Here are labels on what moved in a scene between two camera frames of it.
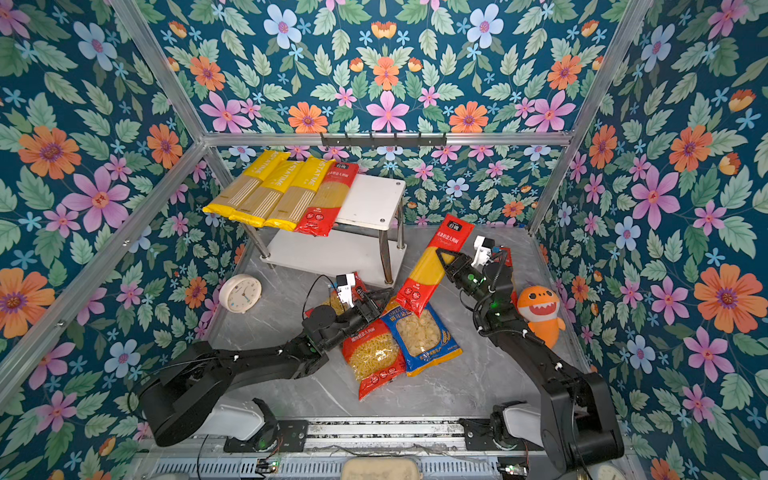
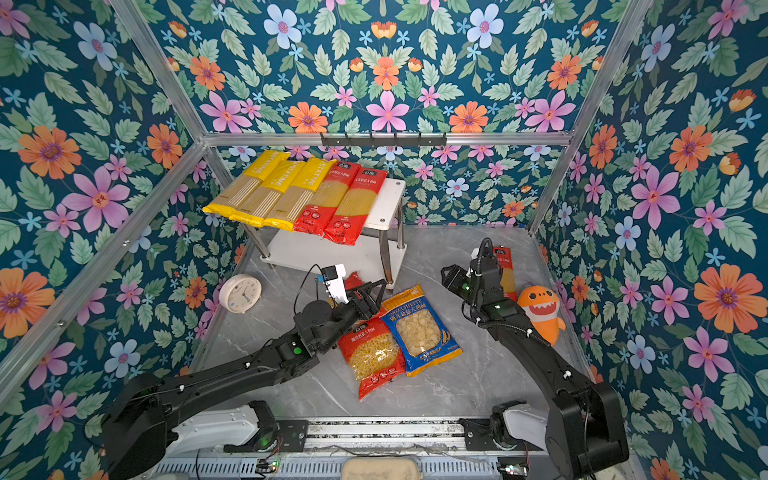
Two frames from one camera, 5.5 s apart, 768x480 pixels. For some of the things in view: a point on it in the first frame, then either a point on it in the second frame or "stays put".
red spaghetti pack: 419,288 to 349,217
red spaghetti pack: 331,193 stays put
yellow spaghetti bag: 300,195 stays put
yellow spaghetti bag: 232,196 stays put
